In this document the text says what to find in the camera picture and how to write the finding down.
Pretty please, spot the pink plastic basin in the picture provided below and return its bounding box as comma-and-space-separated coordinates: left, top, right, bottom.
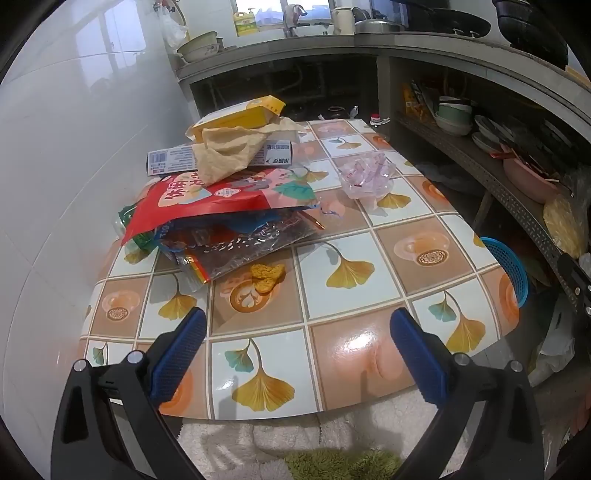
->
501, 147, 561, 205

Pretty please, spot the white plastic bag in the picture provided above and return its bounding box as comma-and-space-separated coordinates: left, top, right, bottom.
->
526, 295, 576, 388

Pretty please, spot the orange packet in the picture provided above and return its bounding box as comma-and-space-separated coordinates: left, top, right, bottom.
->
401, 82, 424, 117

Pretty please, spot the metal pot lid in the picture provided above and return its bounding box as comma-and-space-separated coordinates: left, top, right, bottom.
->
355, 17, 406, 34

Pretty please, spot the yellow cardboard box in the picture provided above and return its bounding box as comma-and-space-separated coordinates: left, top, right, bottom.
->
191, 95, 286, 142

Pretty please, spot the green white bowl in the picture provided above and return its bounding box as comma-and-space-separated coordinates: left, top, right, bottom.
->
434, 96, 475, 137

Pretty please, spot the crumpled brown paper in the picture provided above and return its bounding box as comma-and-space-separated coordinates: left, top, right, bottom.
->
185, 117, 302, 186

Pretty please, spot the white kettle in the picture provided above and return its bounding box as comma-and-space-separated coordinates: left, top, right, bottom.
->
331, 6, 356, 36

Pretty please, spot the hanging clear plastic bag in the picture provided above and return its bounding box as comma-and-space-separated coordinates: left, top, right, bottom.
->
156, 4, 191, 50

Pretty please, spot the yellow food in clear bag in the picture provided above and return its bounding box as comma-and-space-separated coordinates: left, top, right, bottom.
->
542, 194, 588, 260

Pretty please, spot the stack of black pans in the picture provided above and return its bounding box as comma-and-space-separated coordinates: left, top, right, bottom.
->
492, 0, 570, 71

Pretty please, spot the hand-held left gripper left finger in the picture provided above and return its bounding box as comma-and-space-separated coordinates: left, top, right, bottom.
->
51, 307, 208, 480

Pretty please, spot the yellow detergent bottle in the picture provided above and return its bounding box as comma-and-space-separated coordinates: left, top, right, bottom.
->
233, 11, 260, 38

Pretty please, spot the metal faucet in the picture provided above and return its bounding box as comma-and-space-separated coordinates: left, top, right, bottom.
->
283, 4, 311, 38

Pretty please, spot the grey perforated metal shelf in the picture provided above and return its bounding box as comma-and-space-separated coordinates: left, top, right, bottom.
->
392, 111, 591, 319

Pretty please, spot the green packet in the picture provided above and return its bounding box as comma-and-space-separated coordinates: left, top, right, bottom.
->
117, 203, 158, 252

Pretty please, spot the stack of plates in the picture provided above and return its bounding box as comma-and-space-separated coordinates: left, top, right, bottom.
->
471, 114, 514, 154

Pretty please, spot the blue plastic basket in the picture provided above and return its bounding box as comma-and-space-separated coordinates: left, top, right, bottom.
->
478, 237, 530, 308

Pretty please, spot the white green shag rug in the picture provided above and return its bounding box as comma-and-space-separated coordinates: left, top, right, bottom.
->
177, 404, 465, 480

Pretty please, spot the grey concrete counter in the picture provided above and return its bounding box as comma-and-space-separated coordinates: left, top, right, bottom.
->
175, 31, 591, 155

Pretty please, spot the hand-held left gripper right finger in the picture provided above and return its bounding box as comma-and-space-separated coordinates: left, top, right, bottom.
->
390, 308, 546, 480

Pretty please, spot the black wok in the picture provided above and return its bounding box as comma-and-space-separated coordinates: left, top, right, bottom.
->
406, 6, 493, 38

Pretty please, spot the clear blue red snack bag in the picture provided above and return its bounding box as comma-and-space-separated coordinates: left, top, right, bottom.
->
154, 208, 324, 283

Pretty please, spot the crumpled clear plastic wrapper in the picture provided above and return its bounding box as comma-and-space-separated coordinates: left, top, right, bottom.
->
337, 154, 399, 200

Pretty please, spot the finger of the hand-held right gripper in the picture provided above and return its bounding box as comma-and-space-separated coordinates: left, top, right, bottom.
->
556, 251, 591, 317

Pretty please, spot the blue white toothpaste box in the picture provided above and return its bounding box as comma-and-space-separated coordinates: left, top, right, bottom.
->
147, 138, 297, 177

